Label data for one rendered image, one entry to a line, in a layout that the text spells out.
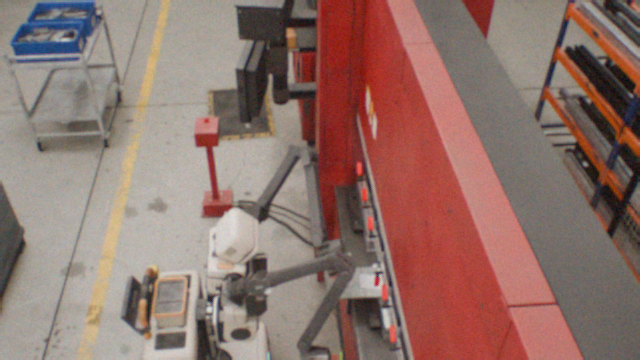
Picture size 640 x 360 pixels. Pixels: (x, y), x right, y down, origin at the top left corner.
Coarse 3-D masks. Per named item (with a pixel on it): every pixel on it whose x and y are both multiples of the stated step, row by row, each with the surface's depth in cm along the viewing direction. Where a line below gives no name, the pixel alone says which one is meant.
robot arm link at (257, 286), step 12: (336, 252) 241; (300, 264) 244; (312, 264) 242; (324, 264) 240; (336, 264) 238; (348, 264) 241; (276, 276) 247; (288, 276) 245; (300, 276) 244; (252, 288) 248; (264, 288) 247
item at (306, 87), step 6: (294, 84) 381; (300, 84) 381; (306, 84) 381; (312, 84) 381; (294, 90) 376; (300, 90) 376; (306, 90) 376; (312, 90) 376; (294, 96) 379; (300, 96) 382; (306, 96) 382; (312, 96) 382
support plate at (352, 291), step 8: (360, 272) 288; (368, 272) 289; (328, 280) 284; (352, 280) 285; (328, 288) 281; (352, 288) 281; (360, 288) 281; (344, 296) 277; (352, 296) 277; (360, 296) 277; (368, 296) 278; (376, 296) 278
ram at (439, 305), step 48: (384, 48) 237; (384, 96) 241; (384, 144) 245; (384, 192) 250; (432, 192) 171; (384, 240) 255; (432, 240) 173; (432, 288) 176; (432, 336) 178; (480, 336) 134
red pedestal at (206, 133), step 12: (204, 120) 417; (216, 120) 421; (204, 132) 410; (216, 132) 410; (204, 144) 415; (216, 144) 416; (216, 180) 447; (204, 192) 465; (216, 192) 454; (228, 192) 465; (204, 204) 454; (216, 204) 454; (228, 204) 455; (204, 216) 460; (216, 216) 460
